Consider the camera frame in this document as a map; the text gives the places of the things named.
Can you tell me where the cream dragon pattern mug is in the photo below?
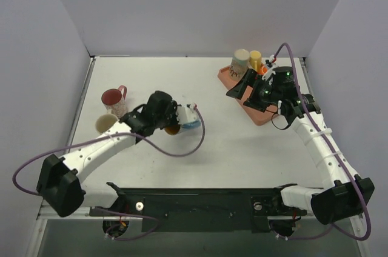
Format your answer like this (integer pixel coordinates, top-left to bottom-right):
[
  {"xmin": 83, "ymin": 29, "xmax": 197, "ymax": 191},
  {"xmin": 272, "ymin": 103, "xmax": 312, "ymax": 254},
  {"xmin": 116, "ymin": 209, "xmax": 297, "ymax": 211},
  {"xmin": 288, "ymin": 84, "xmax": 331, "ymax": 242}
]
[{"xmin": 95, "ymin": 113, "xmax": 119, "ymax": 135}]

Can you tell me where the yellow mug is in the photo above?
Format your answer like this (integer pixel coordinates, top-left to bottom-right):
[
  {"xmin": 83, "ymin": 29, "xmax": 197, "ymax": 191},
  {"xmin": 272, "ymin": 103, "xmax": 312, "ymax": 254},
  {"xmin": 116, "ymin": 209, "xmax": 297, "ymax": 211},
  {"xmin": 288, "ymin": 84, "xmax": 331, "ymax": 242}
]
[{"xmin": 249, "ymin": 50, "xmax": 262, "ymax": 72}]

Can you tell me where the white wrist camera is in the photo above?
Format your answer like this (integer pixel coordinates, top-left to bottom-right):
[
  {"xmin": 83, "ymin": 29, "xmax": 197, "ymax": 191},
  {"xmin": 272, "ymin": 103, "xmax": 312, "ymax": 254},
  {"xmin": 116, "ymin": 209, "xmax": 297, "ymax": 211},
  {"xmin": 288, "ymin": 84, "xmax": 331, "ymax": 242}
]
[
  {"xmin": 265, "ymin": 55, "xmax": 278, "ymax": 72},
  {"xmin": 176, "ymin": 103, "xmax": 198, "ymax": 125}
]

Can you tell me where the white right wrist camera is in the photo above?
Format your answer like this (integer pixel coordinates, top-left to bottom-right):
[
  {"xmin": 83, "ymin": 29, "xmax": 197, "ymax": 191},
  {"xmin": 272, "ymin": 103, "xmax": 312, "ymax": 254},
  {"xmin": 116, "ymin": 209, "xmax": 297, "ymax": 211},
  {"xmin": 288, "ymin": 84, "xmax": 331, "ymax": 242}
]
[{"xmin": 265, "ymin": 55, "xmax": 278, "ymax": 72}]

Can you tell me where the pink plastic tray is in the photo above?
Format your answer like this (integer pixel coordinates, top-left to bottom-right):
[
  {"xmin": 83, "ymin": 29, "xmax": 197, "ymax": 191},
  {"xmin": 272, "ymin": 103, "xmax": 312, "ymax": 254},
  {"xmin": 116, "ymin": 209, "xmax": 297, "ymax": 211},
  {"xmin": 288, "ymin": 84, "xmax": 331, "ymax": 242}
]
[{"xmin": 218, "ymin": 66, "xmax": 277, "ymax": 126}]

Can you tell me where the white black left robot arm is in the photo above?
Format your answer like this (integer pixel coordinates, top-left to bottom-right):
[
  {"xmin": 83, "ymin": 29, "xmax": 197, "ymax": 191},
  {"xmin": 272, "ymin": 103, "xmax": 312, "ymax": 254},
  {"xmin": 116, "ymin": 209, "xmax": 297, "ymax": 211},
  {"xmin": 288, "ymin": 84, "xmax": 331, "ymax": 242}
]
[{"xmin": 36, "ymin": 91, "xmax": 180, "ymax": 217}]

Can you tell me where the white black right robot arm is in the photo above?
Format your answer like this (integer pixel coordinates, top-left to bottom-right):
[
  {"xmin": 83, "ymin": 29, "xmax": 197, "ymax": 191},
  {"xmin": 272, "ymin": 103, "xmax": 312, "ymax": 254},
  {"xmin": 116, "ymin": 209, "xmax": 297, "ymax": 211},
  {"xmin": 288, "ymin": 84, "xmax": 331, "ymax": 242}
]
[{"xmin": 226, "ymin": 67, "xmax": 374, "ymax": 224}]

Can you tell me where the pink floral mug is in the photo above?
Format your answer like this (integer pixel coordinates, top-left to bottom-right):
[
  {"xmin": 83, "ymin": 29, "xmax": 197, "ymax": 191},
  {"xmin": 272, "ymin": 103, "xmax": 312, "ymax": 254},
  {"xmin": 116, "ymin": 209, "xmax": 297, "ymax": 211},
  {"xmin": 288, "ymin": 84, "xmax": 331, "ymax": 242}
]
[{"xmin": 101, "ymin": 85, "xmax": 128, "ymax": 118}]

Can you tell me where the blue butterfly mug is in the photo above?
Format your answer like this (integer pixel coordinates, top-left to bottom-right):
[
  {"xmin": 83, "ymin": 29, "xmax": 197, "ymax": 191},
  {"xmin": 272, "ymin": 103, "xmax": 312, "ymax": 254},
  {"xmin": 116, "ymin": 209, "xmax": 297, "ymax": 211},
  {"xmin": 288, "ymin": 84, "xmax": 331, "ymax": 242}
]
[{"xmin": 164, "ymin": 120, "xmax": 201, "ymax": 136}]

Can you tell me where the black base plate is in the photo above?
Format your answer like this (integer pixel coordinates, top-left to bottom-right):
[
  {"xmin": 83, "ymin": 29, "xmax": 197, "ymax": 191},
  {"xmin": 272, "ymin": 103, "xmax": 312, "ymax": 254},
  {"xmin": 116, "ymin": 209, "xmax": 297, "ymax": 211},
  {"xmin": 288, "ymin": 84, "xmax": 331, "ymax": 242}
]
[{"xmin": 90, "ymin": 182, "xmax": 307, "ymax": 233}]

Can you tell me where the aluminium rail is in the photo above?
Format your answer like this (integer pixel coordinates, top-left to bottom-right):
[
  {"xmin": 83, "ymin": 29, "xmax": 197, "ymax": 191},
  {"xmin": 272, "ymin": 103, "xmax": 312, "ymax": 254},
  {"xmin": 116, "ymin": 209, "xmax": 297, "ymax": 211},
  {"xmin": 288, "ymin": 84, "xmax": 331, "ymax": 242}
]
[{"xmin": 37, "ymin": 205, "xmax": 90, "ymax": 219}]

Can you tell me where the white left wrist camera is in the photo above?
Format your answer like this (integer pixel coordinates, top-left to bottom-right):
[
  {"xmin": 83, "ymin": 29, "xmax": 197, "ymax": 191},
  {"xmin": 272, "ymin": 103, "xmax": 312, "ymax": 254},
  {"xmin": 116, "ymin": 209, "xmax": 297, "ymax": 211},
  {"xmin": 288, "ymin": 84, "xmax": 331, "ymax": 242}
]
[{"xmin": 176, "ymin": 103, "xmax": 198, "ymax": 125}]

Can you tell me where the seashell coral mug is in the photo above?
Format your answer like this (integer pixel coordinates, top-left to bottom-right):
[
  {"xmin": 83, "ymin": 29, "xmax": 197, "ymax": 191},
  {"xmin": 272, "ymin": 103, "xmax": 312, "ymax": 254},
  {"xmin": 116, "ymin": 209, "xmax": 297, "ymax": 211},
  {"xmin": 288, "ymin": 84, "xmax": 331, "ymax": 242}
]
[{"xmin": 229, "ymin": 48, "xmax": 250, "ymax": 81}]

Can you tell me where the orange mug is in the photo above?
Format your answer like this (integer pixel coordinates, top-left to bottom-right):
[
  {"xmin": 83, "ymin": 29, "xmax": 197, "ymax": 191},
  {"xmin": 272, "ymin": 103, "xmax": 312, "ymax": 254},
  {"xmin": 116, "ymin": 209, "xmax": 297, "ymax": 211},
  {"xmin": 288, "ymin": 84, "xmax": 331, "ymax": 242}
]
[{"xmin": 259, "ymin": 65, "xmax": 267, "ymax": 75}]

